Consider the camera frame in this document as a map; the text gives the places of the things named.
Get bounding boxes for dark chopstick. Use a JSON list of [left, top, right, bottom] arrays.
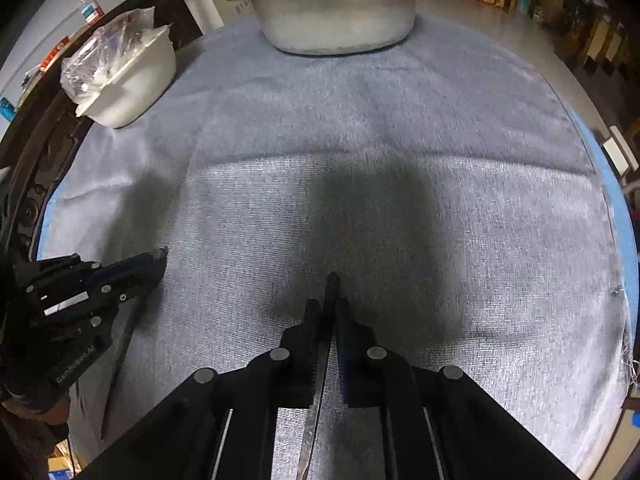
[[100, 299, 148, 441], [296, 272, 340, 480]]

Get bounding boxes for person's left hand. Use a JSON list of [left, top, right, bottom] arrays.
[[1, 393, 70, 479]]

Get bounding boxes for dark carved wooden sideboard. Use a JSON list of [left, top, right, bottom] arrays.
[[1, 0, 202, 262]]

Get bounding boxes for grey table cloth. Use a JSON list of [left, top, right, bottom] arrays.
[[38, 15, 638, 478]]

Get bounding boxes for blue thermos bottle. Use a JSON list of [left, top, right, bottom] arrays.
[[0, 98, 15, 122]]

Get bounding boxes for white bowl with plastic bag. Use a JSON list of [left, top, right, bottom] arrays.
[[60, 8, 177, 129]]

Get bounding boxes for red patterned bowl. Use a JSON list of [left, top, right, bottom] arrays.
[[39, 36, 70, 73]]

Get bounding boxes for clear plastic water bottle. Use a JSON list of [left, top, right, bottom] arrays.
[[78, 0, 104, 25]]

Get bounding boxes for small white step stool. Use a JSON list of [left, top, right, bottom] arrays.
[[601, 125, 639, 179]]

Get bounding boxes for aluminium pot with lid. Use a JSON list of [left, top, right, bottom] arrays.
[[230, 0, 419, 56]]

